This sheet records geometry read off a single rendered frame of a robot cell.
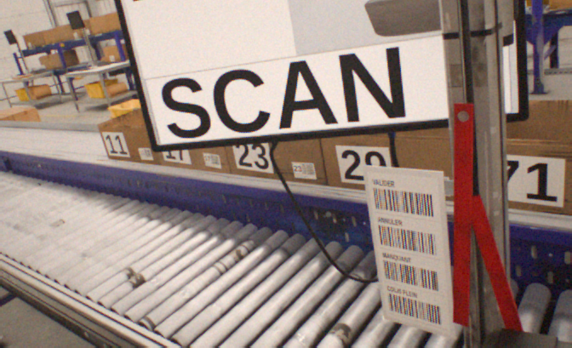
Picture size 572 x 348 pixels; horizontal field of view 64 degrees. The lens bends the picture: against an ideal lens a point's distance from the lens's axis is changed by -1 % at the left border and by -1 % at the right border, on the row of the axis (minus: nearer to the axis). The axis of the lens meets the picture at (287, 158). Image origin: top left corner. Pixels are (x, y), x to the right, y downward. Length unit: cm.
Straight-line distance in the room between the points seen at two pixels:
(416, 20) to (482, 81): 14
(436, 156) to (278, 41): 67
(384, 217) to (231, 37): 28
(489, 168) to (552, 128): 93
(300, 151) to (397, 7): 87
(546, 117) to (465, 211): 92
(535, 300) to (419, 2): 74
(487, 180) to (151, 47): 44
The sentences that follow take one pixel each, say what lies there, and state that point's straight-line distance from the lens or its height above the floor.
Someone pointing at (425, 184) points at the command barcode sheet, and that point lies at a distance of 46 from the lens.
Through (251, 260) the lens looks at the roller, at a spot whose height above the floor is 74.
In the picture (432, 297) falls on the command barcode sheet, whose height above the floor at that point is 110.
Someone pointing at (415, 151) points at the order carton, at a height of 101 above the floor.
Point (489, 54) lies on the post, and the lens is 41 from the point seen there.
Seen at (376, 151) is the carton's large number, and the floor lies 101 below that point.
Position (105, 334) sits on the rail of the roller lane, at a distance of 135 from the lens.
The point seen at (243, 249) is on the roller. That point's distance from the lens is 140.
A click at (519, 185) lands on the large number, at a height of 95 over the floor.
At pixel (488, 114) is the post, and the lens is 42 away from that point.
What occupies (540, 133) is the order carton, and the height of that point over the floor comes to 96.
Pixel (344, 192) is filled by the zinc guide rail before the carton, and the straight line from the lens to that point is 128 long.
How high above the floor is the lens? 142
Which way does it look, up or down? 19 degrees down
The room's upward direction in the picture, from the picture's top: 12 degrees counter-clockwise
